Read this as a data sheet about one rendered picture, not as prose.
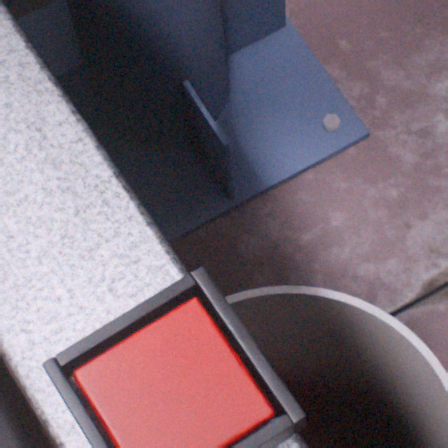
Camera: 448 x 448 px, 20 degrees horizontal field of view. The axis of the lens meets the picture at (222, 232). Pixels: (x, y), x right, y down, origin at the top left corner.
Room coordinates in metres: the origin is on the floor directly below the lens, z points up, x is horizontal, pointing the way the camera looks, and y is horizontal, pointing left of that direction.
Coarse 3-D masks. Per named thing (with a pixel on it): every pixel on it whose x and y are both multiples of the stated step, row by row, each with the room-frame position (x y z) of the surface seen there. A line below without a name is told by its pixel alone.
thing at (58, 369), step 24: (168, 288) 0.19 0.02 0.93; (192, 288) 0.19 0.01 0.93; (216, 288) 0.19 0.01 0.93; (144, 312) 0.18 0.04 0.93; (216, 312) 0.18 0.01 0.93; (96, 336) 0.18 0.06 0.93; (120, 336) 0.18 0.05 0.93; (240, 336) 0.17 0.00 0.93; (48, 360) 0.17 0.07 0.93; (72, 360) 0.17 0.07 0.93; (264, 360) 0.16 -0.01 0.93; (264, 384) 0.15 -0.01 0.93; (72, 408) 0.15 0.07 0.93; (288, 408) 0.14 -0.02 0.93; (96, 432) 0.14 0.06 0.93; (264, 432) 0.13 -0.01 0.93; (288, 432) 0.13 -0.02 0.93
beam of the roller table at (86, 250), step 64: (0, 0) 0.36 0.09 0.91; (0, 64) 0.32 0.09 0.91; (0, 128) 0.29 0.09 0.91; (64, 128) 0.28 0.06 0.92; (0, 192) 0.25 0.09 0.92; (64, 192) 0.25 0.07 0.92; (128, 192) 0.25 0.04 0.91; (0, 256) 0.22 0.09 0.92; (64, 256) 0.22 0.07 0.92; (128, 256) 0.22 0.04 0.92; (0, 320) 0.19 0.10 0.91; (64, 320) 0.19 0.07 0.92
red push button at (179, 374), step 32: (160, 320) 0.18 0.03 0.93; (192, 320) 0.18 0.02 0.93; (128, 352) 0.17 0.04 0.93; (160, 352) 0.17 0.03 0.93; (192, 352) 0.17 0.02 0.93; (224, 352) 0.16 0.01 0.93; (96, 384) 0.16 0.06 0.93; (128, 384) 0.16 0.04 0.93; (160, 384) 0.15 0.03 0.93; (192, 384) 0.15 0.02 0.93; (224, 384) 0.15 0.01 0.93; (256, 384) 0.15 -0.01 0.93; (128, 416) 0.14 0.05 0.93; (160, 416) 0.14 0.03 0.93; (192, 416) 0.14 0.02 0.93; (224, 416) 0.14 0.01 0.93; (256, 416) 0.14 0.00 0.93
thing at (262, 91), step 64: (64, 0) 0.98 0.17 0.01; (128, 0) 0.75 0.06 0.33; (192, 0) 0.76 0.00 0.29; (256, 0) 0.88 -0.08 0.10; (64, 64) 0.88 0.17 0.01; (128, 64) 0.75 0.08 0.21; (192, 64) 0.76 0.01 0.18; (256, 64) 0.85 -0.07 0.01; (320, 64) 0.84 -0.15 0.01; (128, 128) 0.76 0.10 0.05; (192, 128) 0.74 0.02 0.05; (256, 128) 0.76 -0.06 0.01; (320, 128) 0.74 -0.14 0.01; (192, 192) 0.68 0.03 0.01; (256, 192) 0.67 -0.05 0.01
